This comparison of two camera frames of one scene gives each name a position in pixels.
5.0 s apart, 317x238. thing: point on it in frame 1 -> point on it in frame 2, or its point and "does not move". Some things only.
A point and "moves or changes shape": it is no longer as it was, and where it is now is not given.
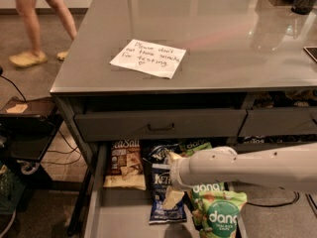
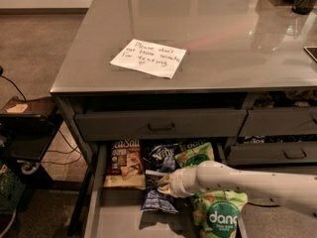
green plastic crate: x=12 y=187 does not move
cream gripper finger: x=172 y=157 -> x=165 y=179
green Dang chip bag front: x=215 y=210 does not move
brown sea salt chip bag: x=125 y=166 does not move
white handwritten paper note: x=150 y=58 does not move
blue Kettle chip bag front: x=160 y=182 moves or changes shape
